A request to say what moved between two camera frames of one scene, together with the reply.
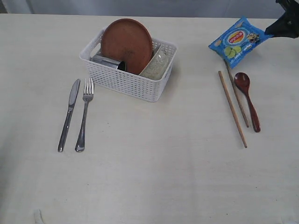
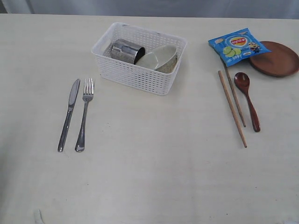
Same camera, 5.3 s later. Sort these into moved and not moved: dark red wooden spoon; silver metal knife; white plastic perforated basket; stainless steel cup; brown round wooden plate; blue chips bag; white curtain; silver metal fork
Moved: stainless steel cup; white plastic perforated basket; brown round wooden plate; blue chips bag
Not moved: silver metal fork; white curtain; silver metal knife; dark red wooden spoon
